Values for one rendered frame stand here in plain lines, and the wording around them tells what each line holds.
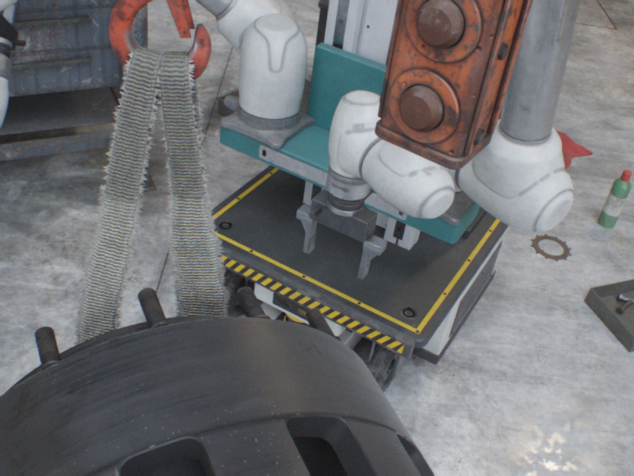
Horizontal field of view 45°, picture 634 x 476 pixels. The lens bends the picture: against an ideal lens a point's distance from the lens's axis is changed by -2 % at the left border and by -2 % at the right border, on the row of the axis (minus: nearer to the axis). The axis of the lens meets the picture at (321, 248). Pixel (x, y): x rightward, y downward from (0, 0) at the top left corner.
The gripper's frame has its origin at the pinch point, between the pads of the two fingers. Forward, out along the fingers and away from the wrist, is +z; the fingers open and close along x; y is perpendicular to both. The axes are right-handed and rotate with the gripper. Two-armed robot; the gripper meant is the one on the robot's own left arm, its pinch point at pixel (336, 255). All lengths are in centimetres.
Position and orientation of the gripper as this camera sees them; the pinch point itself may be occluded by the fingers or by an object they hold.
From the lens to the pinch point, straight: 164.9
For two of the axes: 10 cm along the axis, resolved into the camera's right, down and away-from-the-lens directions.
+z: -1.2, 7.7, 6.2
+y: -5.0, 4.9, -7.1
